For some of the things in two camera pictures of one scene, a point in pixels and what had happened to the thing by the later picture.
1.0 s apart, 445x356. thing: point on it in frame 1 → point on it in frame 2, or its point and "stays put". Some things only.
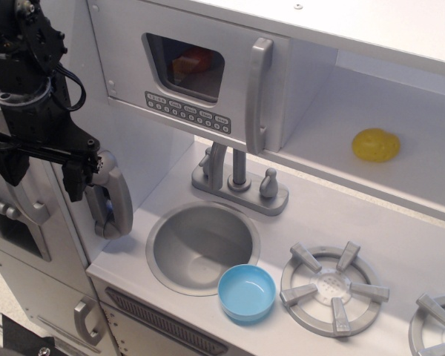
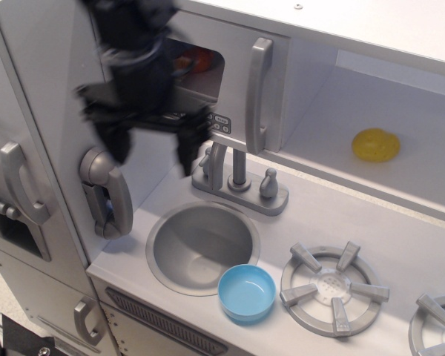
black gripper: [45, 128] → [142, 92]
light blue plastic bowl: [247, 292] stays put
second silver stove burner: [432, 328] stays put
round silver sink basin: [190, 244] stays put
